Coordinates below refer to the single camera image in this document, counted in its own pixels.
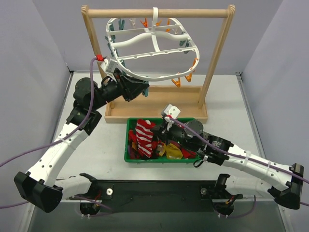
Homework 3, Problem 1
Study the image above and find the red white striped sock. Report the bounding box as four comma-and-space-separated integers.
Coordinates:
135, 119, 155, 158

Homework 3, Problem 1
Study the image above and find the white round clip hanger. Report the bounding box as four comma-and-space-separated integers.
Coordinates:
106, 7, 200, 82

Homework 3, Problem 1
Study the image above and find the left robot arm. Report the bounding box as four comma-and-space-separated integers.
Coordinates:
14, 69, 149, 213

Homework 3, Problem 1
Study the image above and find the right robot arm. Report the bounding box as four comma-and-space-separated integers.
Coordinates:
151, 120, 304, 210

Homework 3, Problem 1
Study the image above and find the wooden hanger stand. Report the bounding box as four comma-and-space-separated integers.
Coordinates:
81, 5, 236, 123

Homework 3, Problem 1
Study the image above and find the yellow sock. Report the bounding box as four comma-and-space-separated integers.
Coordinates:
158, 144, 183, 160

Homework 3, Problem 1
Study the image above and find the red sock with white pattern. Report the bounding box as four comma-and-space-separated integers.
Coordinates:
181, 147, 197, 159

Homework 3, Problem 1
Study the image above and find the green plastic bin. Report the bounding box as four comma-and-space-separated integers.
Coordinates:
124, 117, 199, 163

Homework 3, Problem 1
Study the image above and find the black red argyle sock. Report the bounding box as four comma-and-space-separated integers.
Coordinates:
128, 130, 157, 160

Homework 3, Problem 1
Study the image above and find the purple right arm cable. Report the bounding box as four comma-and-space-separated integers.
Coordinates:
169, 116, 309, 219

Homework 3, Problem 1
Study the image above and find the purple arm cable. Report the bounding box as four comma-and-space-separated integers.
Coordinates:
169, 116, 309, 219
0, 58, 114, 217

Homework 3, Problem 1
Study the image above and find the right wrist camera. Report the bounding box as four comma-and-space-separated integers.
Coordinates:
161, 104, 181, 131

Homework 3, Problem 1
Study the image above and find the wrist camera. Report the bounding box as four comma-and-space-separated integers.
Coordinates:
96, 55, 118, 78
161, 104, 181, 131

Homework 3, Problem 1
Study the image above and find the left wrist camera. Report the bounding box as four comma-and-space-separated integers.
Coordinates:
96, 55, 118, 78

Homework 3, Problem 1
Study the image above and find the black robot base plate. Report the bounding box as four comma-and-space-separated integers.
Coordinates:
71, 180, 240, 214

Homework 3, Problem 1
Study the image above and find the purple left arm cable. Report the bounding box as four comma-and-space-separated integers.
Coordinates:
0, 58, 114, 217

